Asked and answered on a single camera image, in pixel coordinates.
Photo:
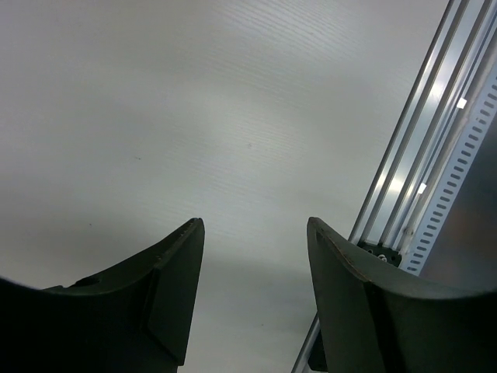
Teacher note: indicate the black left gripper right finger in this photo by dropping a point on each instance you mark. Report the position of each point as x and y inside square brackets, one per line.
[375, 317]

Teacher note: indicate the grey slotted cable duct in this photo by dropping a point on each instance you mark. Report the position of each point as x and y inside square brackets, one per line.
[480, 116]

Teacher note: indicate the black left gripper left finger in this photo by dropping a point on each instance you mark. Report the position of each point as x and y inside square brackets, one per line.
[134, 316]

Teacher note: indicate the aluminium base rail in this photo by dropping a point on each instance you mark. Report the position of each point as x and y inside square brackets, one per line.
[459, 59]

